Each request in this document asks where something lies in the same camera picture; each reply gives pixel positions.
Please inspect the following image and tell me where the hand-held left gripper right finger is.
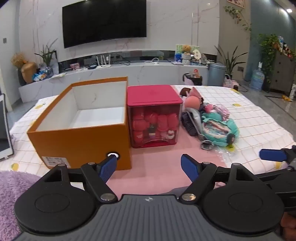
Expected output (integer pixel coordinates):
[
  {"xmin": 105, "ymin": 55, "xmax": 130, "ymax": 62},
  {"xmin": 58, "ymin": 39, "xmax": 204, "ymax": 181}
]
[{"xmin": 179, "ymin": 153, "xmax": 258, "ymax": 202}]

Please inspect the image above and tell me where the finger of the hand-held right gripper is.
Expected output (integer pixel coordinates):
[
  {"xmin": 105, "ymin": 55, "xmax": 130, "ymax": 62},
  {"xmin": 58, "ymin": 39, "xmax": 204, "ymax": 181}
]
[
  {"xmin": 259, "ymin": 145, "xmax": 296, "ymax": 163},
  {"xmin": 255, "ymin": 170, "xmax": 296, "ymax": 186}
]

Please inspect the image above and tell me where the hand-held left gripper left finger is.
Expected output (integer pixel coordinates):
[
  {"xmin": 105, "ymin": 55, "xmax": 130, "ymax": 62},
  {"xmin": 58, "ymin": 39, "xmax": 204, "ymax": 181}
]
[{"xmin": 43, "ymin": 154, "xmax": 118, "ymax": 202}]

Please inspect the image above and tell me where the clear plastic bag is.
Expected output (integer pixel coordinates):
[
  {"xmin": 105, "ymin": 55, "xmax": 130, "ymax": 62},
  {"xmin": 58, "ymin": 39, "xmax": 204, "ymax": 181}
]
[{"xmin": 203, "ymin": 145, "xmax": 234, "ymax": 163}]

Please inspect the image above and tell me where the orange cardboard box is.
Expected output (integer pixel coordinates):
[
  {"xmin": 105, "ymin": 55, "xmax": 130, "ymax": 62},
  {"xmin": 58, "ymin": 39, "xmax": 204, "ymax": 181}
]
[{"xmin": 26, "ymin": 76, "xmax": 133, "ymax": 171}]

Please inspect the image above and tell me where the pink tassel sachet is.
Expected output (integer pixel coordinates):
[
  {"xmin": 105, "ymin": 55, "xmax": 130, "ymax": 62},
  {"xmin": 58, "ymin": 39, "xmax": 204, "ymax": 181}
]
[{"xmin": 214, "ymin": 105, "xmax": 230, "ymax": 118}]

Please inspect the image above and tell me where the lemon checked tablecloth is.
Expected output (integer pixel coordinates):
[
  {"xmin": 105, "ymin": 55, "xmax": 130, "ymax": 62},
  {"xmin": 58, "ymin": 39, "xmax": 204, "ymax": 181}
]
[{"xmin": 0, "ymin": 85, "xmax": 296, "ymax": 209}]

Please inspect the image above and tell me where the dark navy cloth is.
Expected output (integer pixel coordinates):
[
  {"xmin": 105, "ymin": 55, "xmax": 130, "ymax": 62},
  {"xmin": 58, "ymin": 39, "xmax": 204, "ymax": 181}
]
[{"xmin": 181, "ymin": 111, "xmax": 200, "ymax": 136}]

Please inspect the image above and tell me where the teal plush bag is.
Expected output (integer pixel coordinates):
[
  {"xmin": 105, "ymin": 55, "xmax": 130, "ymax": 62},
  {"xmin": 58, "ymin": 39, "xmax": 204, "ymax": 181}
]
[{"xmin": 201, "ymin": 112, "xmax": 240, "ymax": 147}]

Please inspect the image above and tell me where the blue water jug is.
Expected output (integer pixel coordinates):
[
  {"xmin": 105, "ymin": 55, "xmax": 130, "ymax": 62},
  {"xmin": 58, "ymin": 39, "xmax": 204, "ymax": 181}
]
[{"xmin": 249, "ymin": 62, "xmax": 265, "ymax": 91}]

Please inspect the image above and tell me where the red storage box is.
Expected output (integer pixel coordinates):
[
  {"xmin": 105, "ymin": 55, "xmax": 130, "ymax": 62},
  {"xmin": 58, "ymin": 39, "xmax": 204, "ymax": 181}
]
[{"xmin": 126, "ymin": 85, "xmax": 184, "ymax": 149}]

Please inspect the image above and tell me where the grey cabinet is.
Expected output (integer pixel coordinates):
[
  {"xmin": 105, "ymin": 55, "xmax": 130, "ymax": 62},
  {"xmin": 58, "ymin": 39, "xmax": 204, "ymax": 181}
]
[{"xmin": 269, "ymin": 50, "xmax": 296, "ymax": 95}]

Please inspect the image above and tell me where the pink space heater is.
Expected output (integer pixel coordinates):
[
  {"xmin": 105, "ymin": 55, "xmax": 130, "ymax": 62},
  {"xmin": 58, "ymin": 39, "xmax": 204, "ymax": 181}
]
[{"xmin": 223, "ymin": 74, "xmax": 240, "ymax": 90}]

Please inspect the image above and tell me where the pink trash bin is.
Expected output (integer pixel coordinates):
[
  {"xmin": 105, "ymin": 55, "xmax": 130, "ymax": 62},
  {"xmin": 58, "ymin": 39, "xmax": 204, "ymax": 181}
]
[{"xmin": 183, "ymin": 73, "xmax": 203, "ymax": 86}]

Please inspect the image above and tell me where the grey trash bin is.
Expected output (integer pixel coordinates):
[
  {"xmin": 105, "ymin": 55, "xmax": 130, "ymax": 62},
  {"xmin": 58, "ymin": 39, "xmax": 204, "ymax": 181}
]
[{"xmin": 208, "ymin": 62, "xmax": 227, "ymax": 87}]

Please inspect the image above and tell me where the purple fluffy rug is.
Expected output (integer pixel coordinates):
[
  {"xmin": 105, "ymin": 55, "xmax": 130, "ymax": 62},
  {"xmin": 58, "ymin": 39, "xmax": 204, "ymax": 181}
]
[{"xmin": 0, "ymin": 170, "xmax": 44, "ymax": 241}]

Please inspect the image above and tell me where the white marble television console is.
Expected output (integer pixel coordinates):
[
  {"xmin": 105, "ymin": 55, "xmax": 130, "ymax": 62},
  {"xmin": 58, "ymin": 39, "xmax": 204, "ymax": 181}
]
[{"xmin": 18, "ymin": 59, "xmax": 208, "ymax": 102}]

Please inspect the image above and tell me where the white router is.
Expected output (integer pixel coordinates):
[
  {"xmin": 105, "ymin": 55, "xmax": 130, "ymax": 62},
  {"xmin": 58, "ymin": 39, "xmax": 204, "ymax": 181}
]
[{"xmin": 95, "ymin": 54, "xmax": 112, "ymax": 69}]

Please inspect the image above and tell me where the trailing green plant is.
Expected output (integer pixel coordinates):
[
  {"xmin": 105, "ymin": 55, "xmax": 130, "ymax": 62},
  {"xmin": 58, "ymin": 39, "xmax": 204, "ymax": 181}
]
[{"xmin": 257, "ymin": 34, "xmax": 282, "ymax": 83}]

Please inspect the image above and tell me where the white framed board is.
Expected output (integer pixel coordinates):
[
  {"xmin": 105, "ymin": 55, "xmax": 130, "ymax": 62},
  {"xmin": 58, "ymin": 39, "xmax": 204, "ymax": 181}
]
[{"xmin": 0, "ymin": 94, "xmax": 14, "ymax": 160}]

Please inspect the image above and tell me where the pile of snack packets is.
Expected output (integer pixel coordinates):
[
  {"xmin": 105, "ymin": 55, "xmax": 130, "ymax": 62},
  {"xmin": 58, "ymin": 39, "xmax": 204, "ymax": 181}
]
[{"xmin": 33, "ymin": 69, "xmax": 54, "ymax": 81}]

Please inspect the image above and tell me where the green printed card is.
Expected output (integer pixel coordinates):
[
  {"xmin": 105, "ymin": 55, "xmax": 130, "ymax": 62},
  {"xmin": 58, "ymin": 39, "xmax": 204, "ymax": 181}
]
[{"xmin": 175, "ymin": 44, "xmax": 200, "ymax": 62}]

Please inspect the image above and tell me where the golden vase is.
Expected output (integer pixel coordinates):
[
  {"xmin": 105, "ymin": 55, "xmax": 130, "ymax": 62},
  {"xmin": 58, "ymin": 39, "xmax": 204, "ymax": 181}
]
[{"xmin": 21, "ymin": 62, "xmax": 37, "ymax": 84}]

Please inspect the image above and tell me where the green leafy potted plant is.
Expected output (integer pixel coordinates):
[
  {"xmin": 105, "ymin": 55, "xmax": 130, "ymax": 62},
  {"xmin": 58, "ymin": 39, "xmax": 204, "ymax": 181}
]
[{"xmin": 34, "ymin": 38, "xmax": 59, "ymax": 68}]

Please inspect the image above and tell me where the dried flower bunch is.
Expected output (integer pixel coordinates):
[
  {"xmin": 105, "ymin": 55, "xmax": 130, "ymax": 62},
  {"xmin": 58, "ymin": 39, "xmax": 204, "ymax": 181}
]
[{"xmin": 10, "ymin": 53, "xmax": 28, "ymax": 69}]

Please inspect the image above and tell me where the hanging vine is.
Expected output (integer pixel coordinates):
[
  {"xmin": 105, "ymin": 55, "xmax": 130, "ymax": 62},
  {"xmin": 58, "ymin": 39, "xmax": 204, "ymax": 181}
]
[{"xmin": 223, "ymin": 6, "xmax": 253, "ymax": 32}]

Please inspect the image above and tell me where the grey strap bag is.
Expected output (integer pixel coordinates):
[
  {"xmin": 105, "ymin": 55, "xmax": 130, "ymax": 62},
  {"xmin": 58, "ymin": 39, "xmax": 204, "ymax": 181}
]
[{"xmin": 185, "ymin": 108, "xmax": 210, "ymax": 142}]

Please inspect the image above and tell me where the black wall television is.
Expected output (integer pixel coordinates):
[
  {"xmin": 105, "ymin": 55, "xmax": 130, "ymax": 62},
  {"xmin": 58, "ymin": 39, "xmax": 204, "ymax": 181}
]
[{"xmin": 62, "ymin": 0, "xmax": 147, "ymax": 49}]

